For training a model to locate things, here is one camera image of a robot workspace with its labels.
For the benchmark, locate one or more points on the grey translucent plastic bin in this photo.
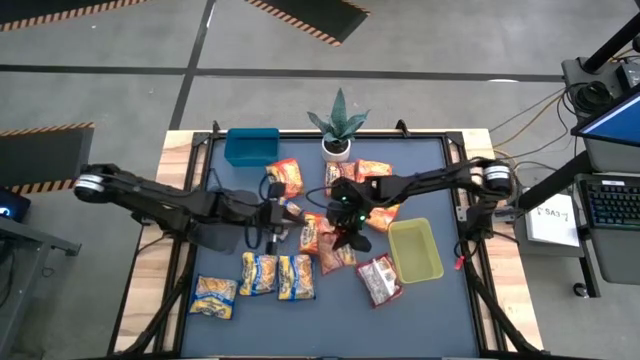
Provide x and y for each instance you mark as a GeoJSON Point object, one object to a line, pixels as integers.
{"type": "Point", "coordinates": [220, 242]}

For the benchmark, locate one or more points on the blue-screen monitor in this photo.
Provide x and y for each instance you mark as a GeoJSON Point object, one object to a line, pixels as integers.
{"type": "Point", "coordinates": [617, 122]}

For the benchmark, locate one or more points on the black hazard-striped floor mat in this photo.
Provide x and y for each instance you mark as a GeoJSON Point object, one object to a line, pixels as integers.
{"type": "Point", "coordinates": [45, 157]}
{"type": "Point", "coordinates": [320, 15]}
{"type": "Point", "coordinates": [30, 7]}

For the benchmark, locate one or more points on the black keyboard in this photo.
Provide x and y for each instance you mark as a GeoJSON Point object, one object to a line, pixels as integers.
{"type": "Point", "coordinates": [615, 205]}

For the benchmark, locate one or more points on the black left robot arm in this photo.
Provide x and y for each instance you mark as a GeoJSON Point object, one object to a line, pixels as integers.
{"type": "Point", "coordinates": [150, 197]}

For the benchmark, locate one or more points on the red clip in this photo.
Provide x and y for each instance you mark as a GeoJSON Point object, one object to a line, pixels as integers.
{"type": "Point", "coordinates": [459, 262]}

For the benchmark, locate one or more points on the black diagonal beam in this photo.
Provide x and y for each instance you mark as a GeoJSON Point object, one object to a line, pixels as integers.
{"type": "Point", "coordinates": [555, 180]}

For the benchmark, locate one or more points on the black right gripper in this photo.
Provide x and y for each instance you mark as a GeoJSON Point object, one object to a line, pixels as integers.
{"type": "Point", "coordinates": [352, 205]}

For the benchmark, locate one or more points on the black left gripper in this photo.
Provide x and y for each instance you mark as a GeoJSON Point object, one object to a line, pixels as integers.
{"type": "Point", "coordinates": [267, 212]}

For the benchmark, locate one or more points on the orange chicken ramen pack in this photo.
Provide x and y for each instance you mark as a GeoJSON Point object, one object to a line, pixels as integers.
{"type": "Point", "coordinates": [372, 169]}
{"type": "Point", "coordinates": [312, 235]}
{"type": "Point", "coordinates": [287, 172]}
{"type": "Point", "coordinates": [385, 217]}

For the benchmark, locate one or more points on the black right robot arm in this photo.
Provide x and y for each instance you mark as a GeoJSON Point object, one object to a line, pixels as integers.
{"type": "Point", "coordinates": [430, 182]}

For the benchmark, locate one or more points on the red roast beef ramen pack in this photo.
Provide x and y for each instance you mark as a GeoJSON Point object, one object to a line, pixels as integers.
{"type": "Point", "coordinates": [378, 280]}

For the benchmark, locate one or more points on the yellow-green plastic bin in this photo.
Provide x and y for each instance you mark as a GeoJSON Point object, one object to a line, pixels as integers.
{"type": "Point", "coordinates": [415, 252]}

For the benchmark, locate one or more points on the red-orange beef ramen pack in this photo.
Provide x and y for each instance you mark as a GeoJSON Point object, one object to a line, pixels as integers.
{"type": "Point", "coordinates": [335, 261]}
{"type": "Point", "coordinates": [340, 171]}

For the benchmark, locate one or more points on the grey metal desk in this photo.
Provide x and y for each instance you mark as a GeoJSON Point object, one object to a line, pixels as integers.
{"type": "Point", "coordinates": [35, 237]}

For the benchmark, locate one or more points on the blue soy sauce ramen pack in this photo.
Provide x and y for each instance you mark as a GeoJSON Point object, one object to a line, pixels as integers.
{"type": "Point", "coordinates": [258, 273]}
{"type": "Point", "coordinates": [292, 206]}
{"type": "Point", "coordinates": [213, 297]}
{"type": "Point", "coordinates": [296, 277]}

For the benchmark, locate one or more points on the grey-blue table mat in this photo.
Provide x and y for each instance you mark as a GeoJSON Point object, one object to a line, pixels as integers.
{"type": "Point", "coordinates": [320, 330]}

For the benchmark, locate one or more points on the black stand pole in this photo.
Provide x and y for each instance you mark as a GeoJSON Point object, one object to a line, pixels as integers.
{"type": "Point", "coordinates": [612, 45]}

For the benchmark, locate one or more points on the black computer with blue light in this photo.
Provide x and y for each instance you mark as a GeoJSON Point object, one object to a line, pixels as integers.
{"type": "Point", "coordinates": [15, 205]}

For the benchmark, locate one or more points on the white paper sheet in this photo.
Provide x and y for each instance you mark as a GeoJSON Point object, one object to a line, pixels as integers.
{"type": "Point", "coordinates": [552, 222]}

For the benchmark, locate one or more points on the snake plant in white pot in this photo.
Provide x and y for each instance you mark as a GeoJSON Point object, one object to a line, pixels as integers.
{"type": "Point", "coordinates": [336, 150]}

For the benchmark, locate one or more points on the black caster wheel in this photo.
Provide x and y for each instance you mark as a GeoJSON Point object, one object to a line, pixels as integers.
{"type": "Point", "coordinates": [580, 289]}

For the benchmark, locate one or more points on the grey equipment box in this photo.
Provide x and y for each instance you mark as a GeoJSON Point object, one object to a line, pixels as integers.
{"type": "Point", "coordinates": [575, 70]}

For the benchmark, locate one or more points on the teal plastic bin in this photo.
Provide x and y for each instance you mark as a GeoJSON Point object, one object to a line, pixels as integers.
{"type": "Point", "coordinates": [252, 150]}

